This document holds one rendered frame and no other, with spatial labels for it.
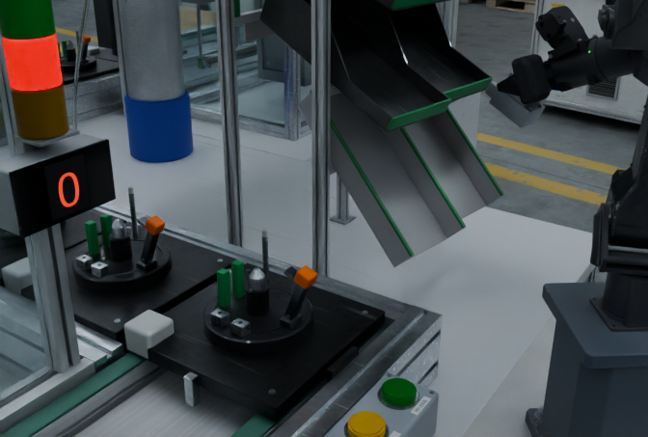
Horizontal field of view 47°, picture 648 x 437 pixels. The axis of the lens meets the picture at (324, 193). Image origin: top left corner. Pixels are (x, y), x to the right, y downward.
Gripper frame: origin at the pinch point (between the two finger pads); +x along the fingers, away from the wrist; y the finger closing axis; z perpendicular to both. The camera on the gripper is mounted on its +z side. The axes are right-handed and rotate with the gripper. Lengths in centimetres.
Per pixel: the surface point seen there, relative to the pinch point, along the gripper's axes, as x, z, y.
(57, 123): 13, 9, 63
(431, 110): 7.9, -0.5, 12.8
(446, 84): 13.5, 2.6, 0.7
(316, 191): 23.3, -7.4, 24.0
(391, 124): 7.9, -0.9, 21.3
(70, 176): 16, 3, 62
